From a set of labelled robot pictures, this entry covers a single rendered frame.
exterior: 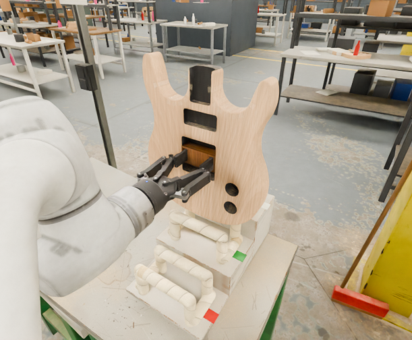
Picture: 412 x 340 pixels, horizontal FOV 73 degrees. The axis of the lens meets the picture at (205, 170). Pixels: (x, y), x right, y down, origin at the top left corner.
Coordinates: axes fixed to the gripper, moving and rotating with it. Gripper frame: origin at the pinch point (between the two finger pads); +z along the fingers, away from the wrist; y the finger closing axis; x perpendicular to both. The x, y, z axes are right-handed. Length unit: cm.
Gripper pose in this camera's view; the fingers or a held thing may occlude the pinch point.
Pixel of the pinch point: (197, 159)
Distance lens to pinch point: 69.7
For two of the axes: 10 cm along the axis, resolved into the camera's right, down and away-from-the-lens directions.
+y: 8.4, 2.9, -4.5
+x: 0.0, -8.4, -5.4
